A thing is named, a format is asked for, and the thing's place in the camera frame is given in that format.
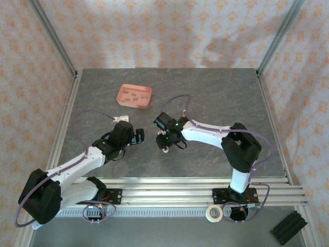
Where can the pink plastic tray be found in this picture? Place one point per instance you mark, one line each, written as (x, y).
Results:
(135, 103)

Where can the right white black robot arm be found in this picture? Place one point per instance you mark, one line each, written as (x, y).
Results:
(205, 133)

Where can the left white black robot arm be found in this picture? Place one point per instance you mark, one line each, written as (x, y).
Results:
(77, 164)

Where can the white tape roll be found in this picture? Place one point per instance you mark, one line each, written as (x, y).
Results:
(208, 213)

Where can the small green circuit board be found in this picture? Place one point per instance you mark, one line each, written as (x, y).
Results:
(254, 205)

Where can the clear plastic bottle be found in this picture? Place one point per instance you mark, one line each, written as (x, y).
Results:
(36, 226)

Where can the black aluminium extrusion piece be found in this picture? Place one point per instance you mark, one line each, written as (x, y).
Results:
(289, 227)

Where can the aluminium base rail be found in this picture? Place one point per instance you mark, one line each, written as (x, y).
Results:
(167, 195)

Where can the aluminium table side rail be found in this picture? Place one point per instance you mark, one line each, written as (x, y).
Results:
(63, 123)
(272, 115)

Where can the aluminium frame post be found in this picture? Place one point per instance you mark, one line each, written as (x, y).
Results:
(281, 33)
(52, 33)

